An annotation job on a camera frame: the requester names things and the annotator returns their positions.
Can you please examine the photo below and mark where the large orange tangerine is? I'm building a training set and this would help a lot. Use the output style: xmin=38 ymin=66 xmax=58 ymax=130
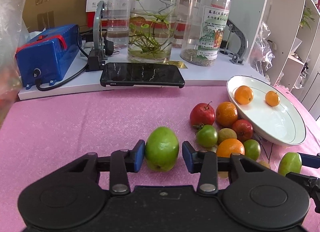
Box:
xmin=216 ymin=138 xmax=245 ymax=158

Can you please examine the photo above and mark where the green tomato with calyx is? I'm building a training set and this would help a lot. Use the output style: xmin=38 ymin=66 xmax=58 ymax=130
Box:
xmin=193 ymin=124 xmax=218 ymax=148

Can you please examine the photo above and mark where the brown-green kiwi-like fruit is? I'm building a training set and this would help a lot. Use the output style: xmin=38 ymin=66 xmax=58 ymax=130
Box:
xmin=217 ymin=128 xmax=237 ymax=144

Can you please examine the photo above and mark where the large green jujube fruit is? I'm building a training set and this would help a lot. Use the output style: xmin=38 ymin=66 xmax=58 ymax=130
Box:
xmin=145 ymin=126 xmax=179 ymax=172

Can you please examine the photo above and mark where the small green tomato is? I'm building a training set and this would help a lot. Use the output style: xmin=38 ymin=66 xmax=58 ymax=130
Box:
xmin=244 ymin=139 xmax=261 ymax=161

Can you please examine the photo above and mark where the white ceramic plate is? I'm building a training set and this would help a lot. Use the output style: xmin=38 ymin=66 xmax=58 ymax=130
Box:
xmin=227 ymin=75 xmax=306 ymax=146

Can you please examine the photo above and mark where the small red apple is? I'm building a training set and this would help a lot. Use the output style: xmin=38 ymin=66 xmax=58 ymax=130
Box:
xmin=232 ymin=119 xmax=253 ymax=143

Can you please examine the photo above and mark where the red apple with stem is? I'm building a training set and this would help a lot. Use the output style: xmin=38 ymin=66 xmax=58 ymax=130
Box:
xmin=189 ymin=102 xmax=215 ymax=126

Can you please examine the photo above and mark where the orange tangerine beside apple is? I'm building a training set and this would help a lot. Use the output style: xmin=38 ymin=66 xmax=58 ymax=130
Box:
xmin=216 ymin=101 xmax=238 ymax=127

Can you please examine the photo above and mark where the orange tangerine on plate right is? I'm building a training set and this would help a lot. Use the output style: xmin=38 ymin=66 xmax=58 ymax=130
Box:
xmin=265 ymin=90 xmax=280 ymax=107

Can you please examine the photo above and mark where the orange tangerine on plate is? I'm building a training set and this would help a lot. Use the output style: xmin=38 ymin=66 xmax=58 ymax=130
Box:
xmin=234 ymin=86 xmax=254 ymax=105
xmin=265 ymin=90 xmax=280 ymax=107

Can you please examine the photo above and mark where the orange tangerine on plate left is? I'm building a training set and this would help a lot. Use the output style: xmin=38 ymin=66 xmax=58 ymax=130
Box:
xmin=234 ymin=86 xmax=254 ymax=105

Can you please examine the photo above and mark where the white raised board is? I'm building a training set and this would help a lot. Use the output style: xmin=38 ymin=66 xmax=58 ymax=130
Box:
xmin=17 ymin=45 xmax=270 ymax=101

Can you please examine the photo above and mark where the pink floral tablecloth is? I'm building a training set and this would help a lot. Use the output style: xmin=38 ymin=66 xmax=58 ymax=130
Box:
xmin=0 ymin=85 xmax=320 ymax=232

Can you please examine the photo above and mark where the black smartphone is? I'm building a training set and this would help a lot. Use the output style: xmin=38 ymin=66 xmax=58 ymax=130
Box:
xmin=100 ymin=62 xmax=185 ymax=88

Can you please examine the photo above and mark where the grey right phone stand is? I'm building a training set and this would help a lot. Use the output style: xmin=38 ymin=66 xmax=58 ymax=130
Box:
xmin=220 ymin=19 xmax=249 ymax=66

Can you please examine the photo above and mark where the grey phone stand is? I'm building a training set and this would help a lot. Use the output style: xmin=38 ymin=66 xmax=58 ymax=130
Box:
xmin=220 ymin=19 xmax=249 ymax=66
xmin=86 ymin=1 xmax=114 ymax=72

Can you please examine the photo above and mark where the grey left phone stand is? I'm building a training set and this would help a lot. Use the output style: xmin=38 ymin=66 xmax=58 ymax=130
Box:
xmin=86 ymin=1 xmax=114 ymax=72

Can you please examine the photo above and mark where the crumpled plastic bag on shelf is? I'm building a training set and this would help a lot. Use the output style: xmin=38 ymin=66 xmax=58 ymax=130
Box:
xmin=248 ymin=22 xmax=275 ymax=83

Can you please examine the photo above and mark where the blue power box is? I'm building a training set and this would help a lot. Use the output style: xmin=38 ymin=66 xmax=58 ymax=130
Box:
xmin=15 ymin=24 xmax=85 ymax=91

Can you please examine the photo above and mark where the clear jar with label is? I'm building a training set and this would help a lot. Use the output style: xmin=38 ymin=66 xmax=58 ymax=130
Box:
xmin=180 ymin=0 xmax=232 ymax=67

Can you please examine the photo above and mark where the potted green plant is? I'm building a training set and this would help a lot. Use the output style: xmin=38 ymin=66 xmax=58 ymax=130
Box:
xmin=299 ymin=6 xmax=315 ymax=30

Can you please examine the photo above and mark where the glass vase with plant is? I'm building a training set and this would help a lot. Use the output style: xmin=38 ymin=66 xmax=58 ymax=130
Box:
xmin=127 ymin=0 xmax=178 ymax=63

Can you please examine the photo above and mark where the red cap plastic bottle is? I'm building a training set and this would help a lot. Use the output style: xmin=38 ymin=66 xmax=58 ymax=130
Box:
xmin=106 ymin=0 xmax=132 ymax=49

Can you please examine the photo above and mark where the white shelf unit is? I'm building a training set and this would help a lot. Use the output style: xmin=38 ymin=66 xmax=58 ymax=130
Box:
xmin=224 ymin=0 xmax=320 ymax=121

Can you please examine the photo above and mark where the cardboard box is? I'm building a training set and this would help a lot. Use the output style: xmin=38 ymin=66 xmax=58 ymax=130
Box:
xmin=23 ymin=0 xmax=87 ymax=32

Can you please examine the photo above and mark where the clear plastic bag left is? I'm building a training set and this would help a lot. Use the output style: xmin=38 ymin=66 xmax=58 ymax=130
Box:
xmin=1 ymin=0 xmax=30 ymax=123

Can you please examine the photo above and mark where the black power cable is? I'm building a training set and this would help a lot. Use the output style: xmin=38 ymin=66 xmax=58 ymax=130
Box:
xmin=35 ymin=25 xmax=91 ymax=92

